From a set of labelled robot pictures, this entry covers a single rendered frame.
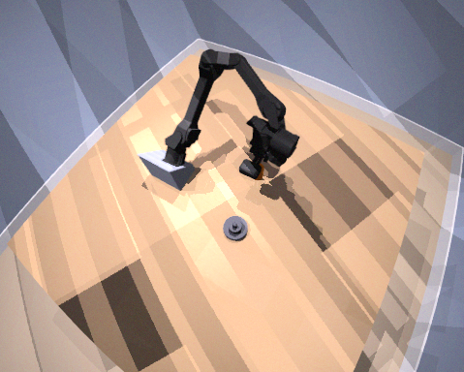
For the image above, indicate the orange knob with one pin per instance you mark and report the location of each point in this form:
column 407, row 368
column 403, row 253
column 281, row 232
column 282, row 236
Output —
column 261, row 174

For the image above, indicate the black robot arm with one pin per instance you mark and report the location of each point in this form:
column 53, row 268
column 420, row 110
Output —
column 274, row 132

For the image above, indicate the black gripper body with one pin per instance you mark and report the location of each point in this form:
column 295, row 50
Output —
column 253, row 168

